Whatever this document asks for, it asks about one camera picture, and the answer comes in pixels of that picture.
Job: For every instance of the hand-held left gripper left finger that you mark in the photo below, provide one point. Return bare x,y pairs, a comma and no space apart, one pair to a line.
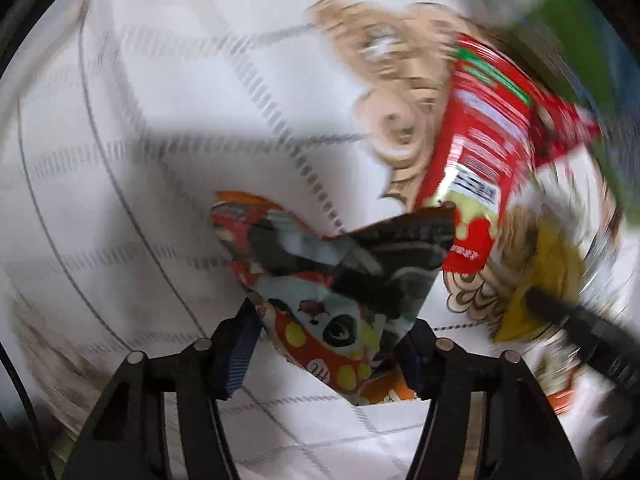
239,356

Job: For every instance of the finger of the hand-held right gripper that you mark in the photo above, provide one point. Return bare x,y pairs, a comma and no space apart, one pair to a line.
590,330

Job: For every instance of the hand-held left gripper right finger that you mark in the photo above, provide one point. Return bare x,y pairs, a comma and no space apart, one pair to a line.
413,366

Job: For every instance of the yellow snack packet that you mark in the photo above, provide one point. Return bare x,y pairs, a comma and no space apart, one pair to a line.
545,270

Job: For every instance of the panda print snack packet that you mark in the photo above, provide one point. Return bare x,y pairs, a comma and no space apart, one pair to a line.
320,305

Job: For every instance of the white printed tablecloth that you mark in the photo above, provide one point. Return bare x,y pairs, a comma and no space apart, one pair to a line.
150,160

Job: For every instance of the red snack packet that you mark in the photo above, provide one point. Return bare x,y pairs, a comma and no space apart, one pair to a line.
480,135

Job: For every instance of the green printed box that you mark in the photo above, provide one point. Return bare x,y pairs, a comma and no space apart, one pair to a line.
560,5

